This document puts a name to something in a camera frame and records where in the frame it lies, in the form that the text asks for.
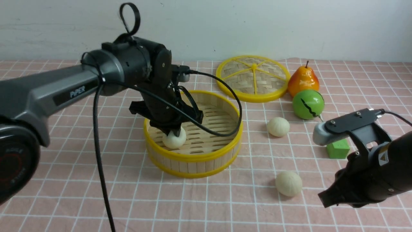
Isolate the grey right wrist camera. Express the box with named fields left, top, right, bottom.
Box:
left=313, top=108, right=393, bottom=158

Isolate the black right camera cable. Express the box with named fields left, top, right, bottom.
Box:
left=375, top=109, right=412, bottom=127

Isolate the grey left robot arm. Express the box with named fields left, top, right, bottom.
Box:
left=0, top=37, right=203, bottom=204

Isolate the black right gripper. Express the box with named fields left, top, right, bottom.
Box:
left=318, top=151, right=387, bottom=208

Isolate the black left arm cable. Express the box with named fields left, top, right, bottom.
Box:
left=80, top=3, right=243, bottom=232

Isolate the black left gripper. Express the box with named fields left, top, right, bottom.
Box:
left=129, top=83, right=204, bottom=137

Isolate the orange yellow toy pear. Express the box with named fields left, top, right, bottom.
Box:
left=287, top=60, right=320, bottom=97

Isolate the bamboo steamer tray yellow rim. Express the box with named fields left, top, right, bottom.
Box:
left=143, top=91, right=243, bottom=178

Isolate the white bun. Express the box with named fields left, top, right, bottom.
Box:
left=267, top=117, right=290, bottom=138
left=162, top=126, right=187, bottom=149
left=275, top=171, right=303, bottom=197

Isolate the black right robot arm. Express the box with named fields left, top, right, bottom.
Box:
left=318, top=132, right=412, bottom=208

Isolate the green foam cube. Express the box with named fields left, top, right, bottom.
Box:
left=326, top=139, right=350, bottom=160

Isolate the green toy watermelon ball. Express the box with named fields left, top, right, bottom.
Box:
left=292, top=89, right=325, bottom=120

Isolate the pink checkered tablecloth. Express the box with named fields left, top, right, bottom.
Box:
left=0, top=58, right=412, bottom=232

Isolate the woven bamboo steamer lid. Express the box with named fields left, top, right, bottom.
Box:
left=215, top=55, right=290, bottom=103

